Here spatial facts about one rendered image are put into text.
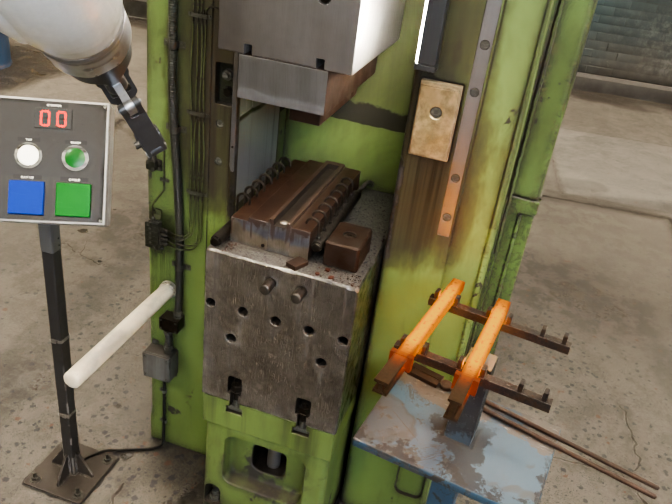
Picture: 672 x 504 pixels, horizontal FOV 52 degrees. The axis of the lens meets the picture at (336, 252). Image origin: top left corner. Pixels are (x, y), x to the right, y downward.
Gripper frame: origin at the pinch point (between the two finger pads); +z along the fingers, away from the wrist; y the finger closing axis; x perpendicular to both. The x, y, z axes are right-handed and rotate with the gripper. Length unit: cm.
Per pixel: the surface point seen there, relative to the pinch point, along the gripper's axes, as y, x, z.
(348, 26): -6, 44, 40
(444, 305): 52, 35, 55
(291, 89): -4, 30, 51
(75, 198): -10, -22, 69
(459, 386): 63, 24, 32
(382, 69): -6, 62, 88
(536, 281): 94, 129, 249
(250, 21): -19, 29, 47
